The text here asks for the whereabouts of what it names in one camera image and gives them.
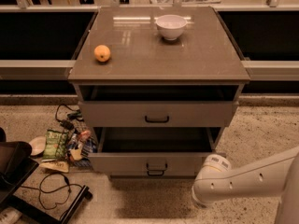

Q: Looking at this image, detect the grey drawer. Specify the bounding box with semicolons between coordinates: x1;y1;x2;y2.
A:
89;127;223;175
108;171;198;178
79;85;238;127

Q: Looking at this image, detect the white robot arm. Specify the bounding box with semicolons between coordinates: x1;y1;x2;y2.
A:
192;147;299;224

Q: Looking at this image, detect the grey drawer cabinet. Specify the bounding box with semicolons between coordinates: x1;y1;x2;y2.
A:
67;6;251;181

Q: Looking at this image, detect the grey top drawer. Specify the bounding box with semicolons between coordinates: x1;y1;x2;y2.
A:
79;85;238;127

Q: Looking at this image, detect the grey bottom drawer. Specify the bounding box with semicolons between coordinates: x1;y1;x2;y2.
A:
108;171;198;178

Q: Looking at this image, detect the orange fruit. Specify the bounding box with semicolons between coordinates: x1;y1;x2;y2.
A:
93;45;111;63

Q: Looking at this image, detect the pile of snack packages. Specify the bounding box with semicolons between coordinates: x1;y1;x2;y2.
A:
66;130;97;168

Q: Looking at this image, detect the white bowl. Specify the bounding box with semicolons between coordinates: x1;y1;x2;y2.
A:
156;15;187;40

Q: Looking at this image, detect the green chip bag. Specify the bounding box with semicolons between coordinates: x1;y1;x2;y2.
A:
42;130;68;161

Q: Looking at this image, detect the yellow snack bag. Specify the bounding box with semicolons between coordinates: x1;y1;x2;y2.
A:
40;161;69;173

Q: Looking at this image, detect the white plate on floor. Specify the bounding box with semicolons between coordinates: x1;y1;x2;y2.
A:
29;136;46;156

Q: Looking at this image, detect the white shoe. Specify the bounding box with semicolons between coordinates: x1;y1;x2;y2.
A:
0;207;22;224

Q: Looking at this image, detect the black power adapter cable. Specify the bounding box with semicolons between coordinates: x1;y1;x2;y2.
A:
54;104;86;132

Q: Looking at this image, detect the black cable on floor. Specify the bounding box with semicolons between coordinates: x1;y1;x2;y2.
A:
20;172;84;222

